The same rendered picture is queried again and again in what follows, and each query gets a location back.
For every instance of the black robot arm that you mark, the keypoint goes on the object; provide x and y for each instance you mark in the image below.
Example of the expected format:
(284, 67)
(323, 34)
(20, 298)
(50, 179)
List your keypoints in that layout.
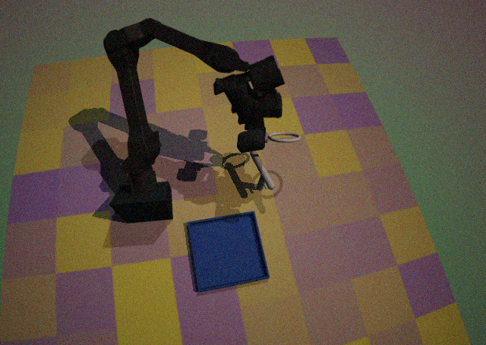
(122, 49)

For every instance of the grey metal cross-bar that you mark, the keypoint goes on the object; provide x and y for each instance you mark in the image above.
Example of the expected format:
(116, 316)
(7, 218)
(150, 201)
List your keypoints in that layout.
(264, 175)

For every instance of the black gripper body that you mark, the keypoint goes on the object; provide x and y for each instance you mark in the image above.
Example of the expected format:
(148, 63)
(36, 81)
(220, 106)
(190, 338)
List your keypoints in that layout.
(253, 139)

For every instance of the blue tray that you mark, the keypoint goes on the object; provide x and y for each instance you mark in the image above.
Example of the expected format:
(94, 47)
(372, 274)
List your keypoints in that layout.
(227, 251)

